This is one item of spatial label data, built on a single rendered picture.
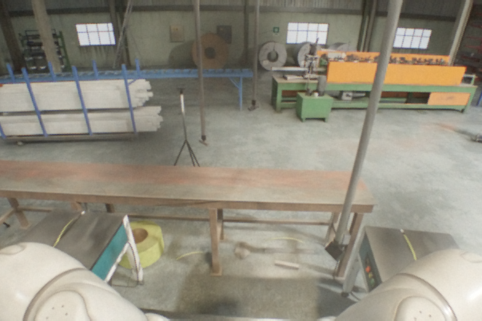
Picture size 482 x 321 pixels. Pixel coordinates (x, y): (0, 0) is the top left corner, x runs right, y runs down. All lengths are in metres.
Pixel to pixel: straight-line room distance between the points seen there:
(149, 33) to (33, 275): 13.78
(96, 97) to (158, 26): 9.56
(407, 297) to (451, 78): 7.78
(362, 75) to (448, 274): 6.29
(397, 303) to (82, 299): 0.43
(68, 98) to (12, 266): 4.55
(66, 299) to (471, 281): 0.60
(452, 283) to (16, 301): 0.67
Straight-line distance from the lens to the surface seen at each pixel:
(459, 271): 0.56
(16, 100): 5.54
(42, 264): 0.54
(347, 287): 2.27
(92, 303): 0.44
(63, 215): 2.14
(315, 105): 5.66
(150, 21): 14.09
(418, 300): 0.44
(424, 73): 7.59
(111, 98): 4.72
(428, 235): 2.04
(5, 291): 0.56
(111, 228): 1.86
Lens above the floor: 1.90
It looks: 29 degrees down
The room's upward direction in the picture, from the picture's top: 1 degrees clockwise
